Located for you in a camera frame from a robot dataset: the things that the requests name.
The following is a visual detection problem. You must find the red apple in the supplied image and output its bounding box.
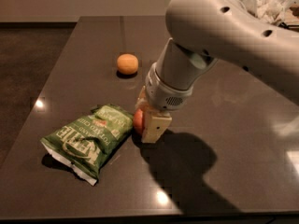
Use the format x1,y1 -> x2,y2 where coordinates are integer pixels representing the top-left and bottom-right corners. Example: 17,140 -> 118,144
133,109 -> 144,135

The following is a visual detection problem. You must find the green jalapeno chip bag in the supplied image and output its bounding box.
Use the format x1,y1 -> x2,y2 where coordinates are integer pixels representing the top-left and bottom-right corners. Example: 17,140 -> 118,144
40,105 -> 133,186

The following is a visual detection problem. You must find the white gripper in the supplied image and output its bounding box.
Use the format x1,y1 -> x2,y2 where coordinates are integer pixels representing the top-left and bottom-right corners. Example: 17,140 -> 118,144
135,63 -> 192,144

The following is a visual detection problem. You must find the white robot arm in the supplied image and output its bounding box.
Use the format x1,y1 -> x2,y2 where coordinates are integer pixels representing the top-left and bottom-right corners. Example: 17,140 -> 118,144
135,0 -> 299,143

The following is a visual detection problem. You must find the orange fruit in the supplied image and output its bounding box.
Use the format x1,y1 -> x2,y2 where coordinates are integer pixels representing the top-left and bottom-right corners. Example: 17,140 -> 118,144
117,54 -> 138,75

